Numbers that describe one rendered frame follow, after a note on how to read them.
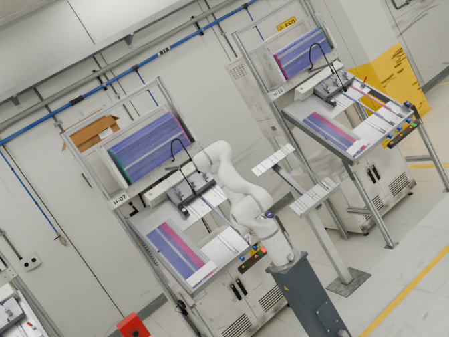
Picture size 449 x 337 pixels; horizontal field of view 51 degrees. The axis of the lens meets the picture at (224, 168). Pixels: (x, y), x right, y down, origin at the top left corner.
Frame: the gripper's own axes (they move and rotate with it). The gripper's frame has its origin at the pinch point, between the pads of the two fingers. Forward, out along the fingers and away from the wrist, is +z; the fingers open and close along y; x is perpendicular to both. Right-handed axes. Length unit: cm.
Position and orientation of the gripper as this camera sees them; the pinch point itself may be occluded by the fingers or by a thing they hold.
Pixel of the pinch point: (254, 243)
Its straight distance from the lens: 292.9
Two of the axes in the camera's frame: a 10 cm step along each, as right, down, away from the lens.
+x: -6.5, -5.5, 5.2
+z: 0.8, 6.3, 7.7
